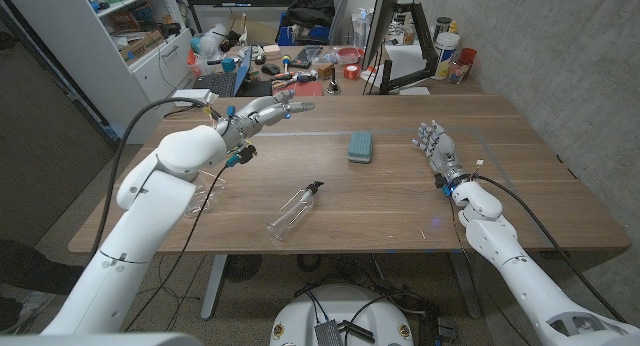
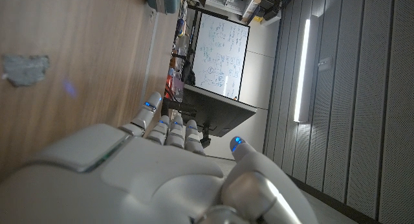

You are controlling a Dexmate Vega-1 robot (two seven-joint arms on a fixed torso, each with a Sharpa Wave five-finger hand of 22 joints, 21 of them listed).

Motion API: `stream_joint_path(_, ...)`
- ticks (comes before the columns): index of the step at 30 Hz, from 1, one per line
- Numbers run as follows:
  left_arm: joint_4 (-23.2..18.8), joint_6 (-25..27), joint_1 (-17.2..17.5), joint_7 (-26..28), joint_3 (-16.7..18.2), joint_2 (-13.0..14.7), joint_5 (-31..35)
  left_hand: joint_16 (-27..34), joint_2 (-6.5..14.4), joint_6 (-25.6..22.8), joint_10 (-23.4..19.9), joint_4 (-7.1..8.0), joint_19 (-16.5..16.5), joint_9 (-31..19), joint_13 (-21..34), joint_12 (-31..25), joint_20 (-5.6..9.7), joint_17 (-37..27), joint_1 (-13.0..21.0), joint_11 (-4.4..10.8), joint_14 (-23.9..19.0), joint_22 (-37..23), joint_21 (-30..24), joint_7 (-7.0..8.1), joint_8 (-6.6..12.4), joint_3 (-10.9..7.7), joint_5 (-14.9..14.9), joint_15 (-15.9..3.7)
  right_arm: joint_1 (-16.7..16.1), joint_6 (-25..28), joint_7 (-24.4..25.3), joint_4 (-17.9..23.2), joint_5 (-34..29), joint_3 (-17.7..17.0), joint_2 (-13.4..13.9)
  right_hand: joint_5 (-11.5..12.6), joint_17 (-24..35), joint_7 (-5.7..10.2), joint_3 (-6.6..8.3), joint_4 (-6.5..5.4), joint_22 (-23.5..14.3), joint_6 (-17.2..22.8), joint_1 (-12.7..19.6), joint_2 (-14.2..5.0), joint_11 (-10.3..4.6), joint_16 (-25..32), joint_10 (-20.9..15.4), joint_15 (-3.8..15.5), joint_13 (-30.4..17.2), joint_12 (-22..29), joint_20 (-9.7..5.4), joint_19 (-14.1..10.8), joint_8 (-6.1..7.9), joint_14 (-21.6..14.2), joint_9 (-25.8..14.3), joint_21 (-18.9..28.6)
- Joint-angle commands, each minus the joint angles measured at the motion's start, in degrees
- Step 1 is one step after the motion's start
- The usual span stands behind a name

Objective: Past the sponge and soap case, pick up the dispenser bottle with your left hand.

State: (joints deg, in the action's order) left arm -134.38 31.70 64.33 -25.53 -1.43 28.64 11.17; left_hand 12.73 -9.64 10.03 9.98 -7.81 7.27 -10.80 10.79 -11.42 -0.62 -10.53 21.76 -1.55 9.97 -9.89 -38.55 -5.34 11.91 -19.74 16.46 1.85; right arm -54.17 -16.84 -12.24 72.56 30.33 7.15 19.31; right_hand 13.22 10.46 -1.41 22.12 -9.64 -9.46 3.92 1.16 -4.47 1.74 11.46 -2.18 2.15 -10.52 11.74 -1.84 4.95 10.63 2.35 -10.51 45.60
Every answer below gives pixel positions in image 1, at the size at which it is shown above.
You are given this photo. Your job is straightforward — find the black keyboard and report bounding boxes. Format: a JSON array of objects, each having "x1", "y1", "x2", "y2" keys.
[{"x1": 292, "y1": 44, "x2": 324, "y2": 70}]

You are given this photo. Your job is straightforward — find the black backpack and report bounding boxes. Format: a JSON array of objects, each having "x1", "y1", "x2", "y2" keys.
[{"x1": 282, "y1": 0, "x2": 336, "y2": 30}]

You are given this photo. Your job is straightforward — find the white robot torso base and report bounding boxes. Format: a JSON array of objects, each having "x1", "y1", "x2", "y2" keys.
[{"x1": 269, "y1": 284, "x2": 415, "y2": 346}]

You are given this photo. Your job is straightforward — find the large white tub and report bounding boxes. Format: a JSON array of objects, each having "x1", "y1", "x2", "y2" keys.
[{"x1": 433, "y1": 31, "x2": 461, "y2": 81}]

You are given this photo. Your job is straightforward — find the grey table leg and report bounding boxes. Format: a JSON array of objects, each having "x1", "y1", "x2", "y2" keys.
[
  {"x1": 200, "y1": 254, "x2": 229, "y2": 321},
  {"x1": 448, "y1": 250, "x2": 484, "y2": 320}
]

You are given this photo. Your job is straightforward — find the white power strip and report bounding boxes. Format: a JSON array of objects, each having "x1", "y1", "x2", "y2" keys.
[{"x1": 171, "y1": 88, "x2": 214, "y2": 107}]

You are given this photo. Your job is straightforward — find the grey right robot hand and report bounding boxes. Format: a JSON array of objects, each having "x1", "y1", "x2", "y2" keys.
[{"x1": 411, "y1": 119, "x2": 471, "y2": 186}]

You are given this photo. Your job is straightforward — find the clear plastic container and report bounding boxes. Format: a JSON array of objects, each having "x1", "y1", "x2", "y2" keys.
[{"x1": 182, "y1": 169, "x2": 227, "y2": 220}]

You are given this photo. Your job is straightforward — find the white shelf cabinet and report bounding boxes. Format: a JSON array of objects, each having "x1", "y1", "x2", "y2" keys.
[{"x1": 0, "y1": 0, "x2": 196, "y2": 145}]

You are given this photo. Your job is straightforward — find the dark lidded can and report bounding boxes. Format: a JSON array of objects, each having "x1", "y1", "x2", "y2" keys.
[{"x1": 434, "y1": 16, "x2": 453, "y2": 42}]

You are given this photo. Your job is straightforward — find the blue bin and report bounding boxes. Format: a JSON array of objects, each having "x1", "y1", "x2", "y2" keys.
[{"x1": 275, "y1": 11, "x2": 331, "y2": 47}]

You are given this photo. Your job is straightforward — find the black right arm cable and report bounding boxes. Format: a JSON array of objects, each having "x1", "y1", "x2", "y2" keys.
[{"x1": 469, "y1": 173, "x2": 627, "y2": 323}]

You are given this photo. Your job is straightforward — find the cardboard box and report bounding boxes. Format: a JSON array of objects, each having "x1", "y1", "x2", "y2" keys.
[{"x1": 118, "y1": 29, "x2": 165, "y2": 63}]

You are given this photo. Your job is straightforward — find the black round fan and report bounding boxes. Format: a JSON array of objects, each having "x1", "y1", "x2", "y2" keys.
[{"x1": 223, "y1": 254, "x2": 263, "y2": 283}]

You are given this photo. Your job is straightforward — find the black computer monitor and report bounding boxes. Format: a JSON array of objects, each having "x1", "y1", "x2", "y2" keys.
[{"x1": 360, "y1": 0, "x2": 404, "y2": 70}]

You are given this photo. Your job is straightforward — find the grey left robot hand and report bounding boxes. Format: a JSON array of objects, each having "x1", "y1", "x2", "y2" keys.
[{"x1": 227, "y1": 89, "x2": 317, "y2": 142}]

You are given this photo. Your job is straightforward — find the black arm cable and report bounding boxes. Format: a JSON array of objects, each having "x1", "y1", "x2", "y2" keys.
[
  {"x1": 89, "y1": 96, "x2": 221, "y2": 262},
  {"x1": 469, "y1": 173, "x2": 627, "y2": 323}
]

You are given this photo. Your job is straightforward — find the red mat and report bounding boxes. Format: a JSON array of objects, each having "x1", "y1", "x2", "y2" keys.
[{"x1": 272, "y1": 80, "x2": 325, "y2": 98}]

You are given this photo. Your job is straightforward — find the clear dispenser bottle black pump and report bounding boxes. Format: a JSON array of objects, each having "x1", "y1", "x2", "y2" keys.
[{"x1": 264, "y1": 180, "x2": 325, "y2": 242}]

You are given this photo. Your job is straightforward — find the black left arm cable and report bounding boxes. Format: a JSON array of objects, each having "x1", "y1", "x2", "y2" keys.
[{"x1": 89, "y1": 96, "x2": 221, "y2": 262}]

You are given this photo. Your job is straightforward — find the person leg dark trousers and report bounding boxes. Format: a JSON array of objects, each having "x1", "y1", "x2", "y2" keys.
[{"x1": 0, "y1": 238, "x2": 86, "y2": 296}]

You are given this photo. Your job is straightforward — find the red bowl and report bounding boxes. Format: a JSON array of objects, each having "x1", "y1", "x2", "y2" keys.
[{"x1": 337, "y1": 46, "x2": 365, "y2": 65}]

